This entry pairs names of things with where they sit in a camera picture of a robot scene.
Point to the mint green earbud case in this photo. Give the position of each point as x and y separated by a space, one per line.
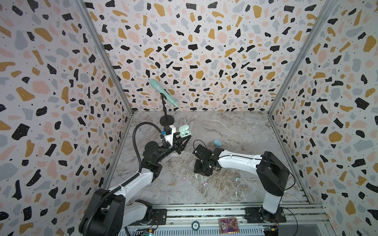
185 131

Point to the black microphone stand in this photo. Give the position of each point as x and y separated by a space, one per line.
166 119

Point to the blue earbud case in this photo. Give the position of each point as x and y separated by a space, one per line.
217 143

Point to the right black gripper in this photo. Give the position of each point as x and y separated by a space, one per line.
196 168

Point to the round black white button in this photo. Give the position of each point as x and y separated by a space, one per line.
195 226

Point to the mint green microphone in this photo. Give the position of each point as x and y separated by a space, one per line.
154 83

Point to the colourful square card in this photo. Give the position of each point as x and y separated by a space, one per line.
229 225

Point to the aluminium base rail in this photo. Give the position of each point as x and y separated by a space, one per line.
176 220

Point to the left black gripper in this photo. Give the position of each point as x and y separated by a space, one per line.
180 147

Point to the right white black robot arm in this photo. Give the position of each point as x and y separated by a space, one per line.
272 173

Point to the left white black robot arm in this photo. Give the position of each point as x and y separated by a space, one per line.
110 211

